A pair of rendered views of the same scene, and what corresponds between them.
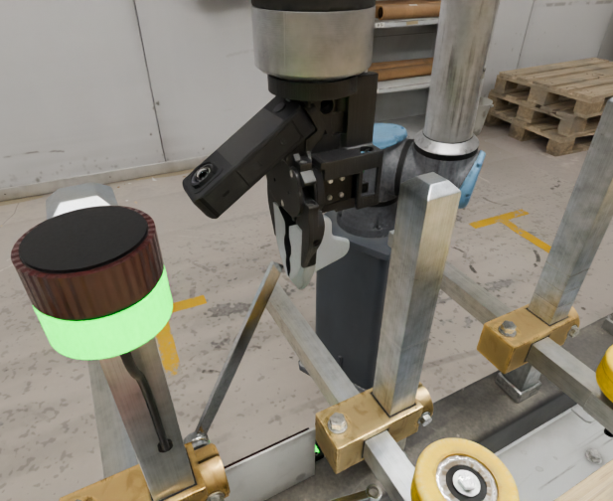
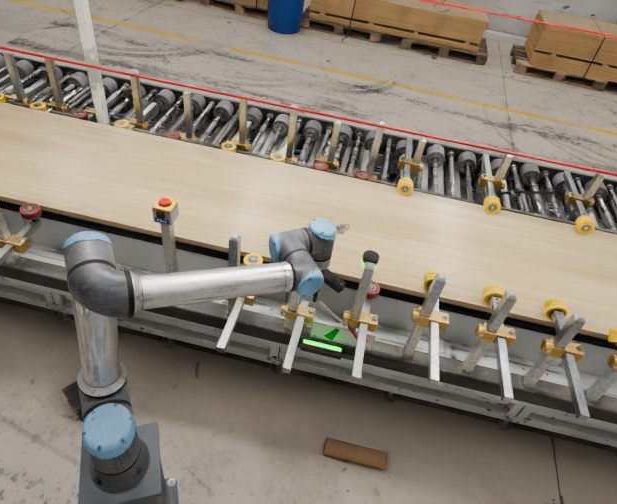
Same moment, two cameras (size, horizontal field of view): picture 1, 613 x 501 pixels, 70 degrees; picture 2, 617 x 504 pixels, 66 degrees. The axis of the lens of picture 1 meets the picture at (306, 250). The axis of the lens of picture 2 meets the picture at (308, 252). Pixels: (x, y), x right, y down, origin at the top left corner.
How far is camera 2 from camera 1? 183 cm
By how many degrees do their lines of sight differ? 97
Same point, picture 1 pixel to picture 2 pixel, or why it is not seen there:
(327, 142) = not seen: hidden behind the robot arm
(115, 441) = (363, 331)
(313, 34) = not seen: hidden behind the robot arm
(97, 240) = (370, 254)
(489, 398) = (244, 316)
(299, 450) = (317, 326)
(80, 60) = not seen: outside the picture
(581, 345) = (194, 306)
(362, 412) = (302, 310)
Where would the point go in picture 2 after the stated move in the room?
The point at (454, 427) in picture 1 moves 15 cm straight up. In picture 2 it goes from (264, 318) to (266, 295)
